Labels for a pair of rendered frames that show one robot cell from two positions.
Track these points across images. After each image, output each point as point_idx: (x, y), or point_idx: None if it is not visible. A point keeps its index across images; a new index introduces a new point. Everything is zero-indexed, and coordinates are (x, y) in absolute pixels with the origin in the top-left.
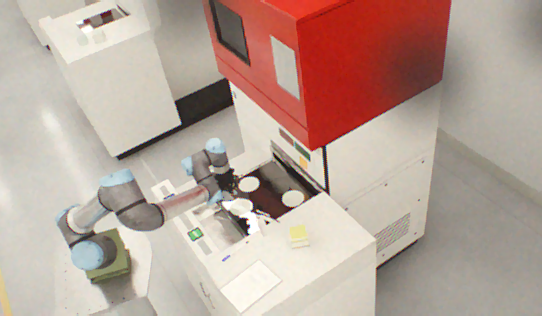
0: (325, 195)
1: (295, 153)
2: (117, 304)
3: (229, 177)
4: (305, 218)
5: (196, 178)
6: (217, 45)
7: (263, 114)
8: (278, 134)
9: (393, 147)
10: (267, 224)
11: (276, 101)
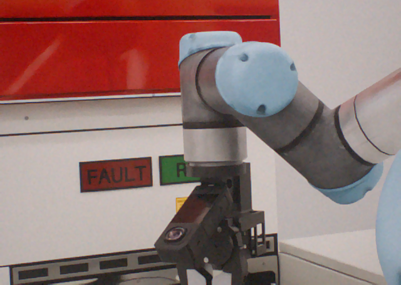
0: (294, 239)
1: (156, 208)
2: None
3: (247, 181)
4: (368, 250)
5: (309, 100)
6: None
7: None
8: (70, 199)
9: None
10: (381, 272)
11: (148, 5)
